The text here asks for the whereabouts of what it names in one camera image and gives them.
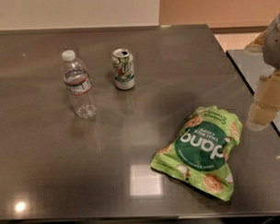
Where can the clear plastic water bottle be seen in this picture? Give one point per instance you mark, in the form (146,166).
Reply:
(78,84)

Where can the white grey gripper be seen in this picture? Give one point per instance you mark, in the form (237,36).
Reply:
(276,47)

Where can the green white soda can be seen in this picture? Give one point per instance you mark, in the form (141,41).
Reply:
(123,68)

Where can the green rice chips bag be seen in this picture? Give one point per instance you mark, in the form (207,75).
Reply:
(199,153)

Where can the grey side table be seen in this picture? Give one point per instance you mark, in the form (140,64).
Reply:
(253,72)

